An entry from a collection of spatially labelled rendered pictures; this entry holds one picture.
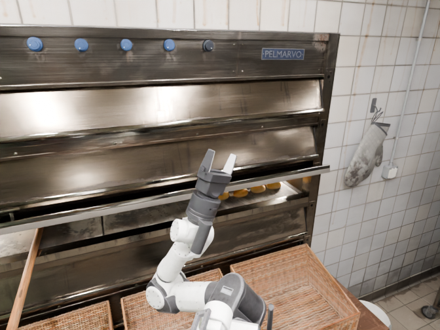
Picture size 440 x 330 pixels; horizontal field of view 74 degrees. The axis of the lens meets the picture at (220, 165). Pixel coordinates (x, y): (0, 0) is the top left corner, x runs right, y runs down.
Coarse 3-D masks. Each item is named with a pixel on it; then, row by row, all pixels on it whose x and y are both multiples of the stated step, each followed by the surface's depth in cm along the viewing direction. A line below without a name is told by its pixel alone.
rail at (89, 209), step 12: (312, 168) 154; (324, 168) 157; (240, 180) 139; (252, 180) 141; (168, 192) 126; (180, 192) 128; (108, 204) 117; (120, 204) 119; (36, 216) 108; (48, 216) 109; (60, 216) 111; (0, 228) 104
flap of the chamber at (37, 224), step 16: (240, 176) 156; (256, 176) 153; (288, 176) 148; (304, 176) 152; (144, 192) 138; (160, 192) 136; (48, 208) 125; (64, 208) 123; (112, 208) 118; (128, 208) 120; (32, 224) 108; (48, 224) 110
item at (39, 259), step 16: (240, 208) 166; (256, 208) 166; (272, 208) 171; (160, 224) 151; (80, 240) 138; (96, 240) 138; (112, 240) 138; (128, 240) 142; (16, 256) 127; (48, 256) 129; (64, 256) 132; (0, 272) 123
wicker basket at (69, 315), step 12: (72, 312) 139; (84, 312) 142; (96, 312) 144; (108, 312) 141; (36, 324) 133; (48, 324) 136; (60, 324) 138; (72, 324) 140; (96, 324) 144; (108, 324) 146
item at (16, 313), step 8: (40, 232) 139; (40, 240) 136; (32, 248) 128; (32, 256) 123; (32, 264) 119; (24, 272) 114; (24, 280) 110; (24, 288) 107; (16, 296) 104; (24, 296) 104; (16, 304) 100; (16, 312) 97; (16, 320) 95; (8, 328) 91; (16, 328) 93
